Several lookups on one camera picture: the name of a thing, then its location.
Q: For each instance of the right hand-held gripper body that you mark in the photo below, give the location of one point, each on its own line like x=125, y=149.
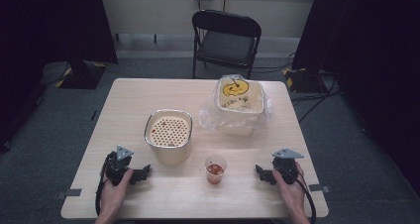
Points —
x=286, y=168

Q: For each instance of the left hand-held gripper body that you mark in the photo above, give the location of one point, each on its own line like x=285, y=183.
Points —
x=115, y=169

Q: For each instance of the clear plastic cup red sauce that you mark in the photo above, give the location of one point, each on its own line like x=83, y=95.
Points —
x=215, y=173

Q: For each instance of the black stand base striped tape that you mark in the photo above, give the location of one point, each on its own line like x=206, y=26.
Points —
x=298, y=80
x=82, y=75

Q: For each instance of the person's right hand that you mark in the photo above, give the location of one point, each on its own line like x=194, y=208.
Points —
x=292, y=194

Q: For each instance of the cream perforated strainer insert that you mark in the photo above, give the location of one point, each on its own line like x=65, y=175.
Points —
x=169, y=131

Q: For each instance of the person's left hand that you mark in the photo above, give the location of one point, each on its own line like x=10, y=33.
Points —
x=112, y=194

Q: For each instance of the black curtain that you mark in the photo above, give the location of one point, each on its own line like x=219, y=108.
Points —
x=369, y=52
x=49, y=35

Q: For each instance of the grey table clamp tab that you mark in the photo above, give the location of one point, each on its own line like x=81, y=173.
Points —
x=319, y=188
x=70, y=193

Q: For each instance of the black marker pen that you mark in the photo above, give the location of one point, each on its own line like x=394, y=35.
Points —
x=94, y=115

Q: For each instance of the cream bin yellow print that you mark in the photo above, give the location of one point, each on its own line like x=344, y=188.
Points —
x=241, y=100

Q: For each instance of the black folding chair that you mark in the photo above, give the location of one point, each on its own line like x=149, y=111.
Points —
x=226, y=42

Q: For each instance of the clear plastic bag liner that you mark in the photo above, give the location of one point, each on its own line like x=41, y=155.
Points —
x=211, y=116

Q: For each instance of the beige perforated-lid container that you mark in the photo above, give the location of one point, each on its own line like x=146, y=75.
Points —
x=168, y=151

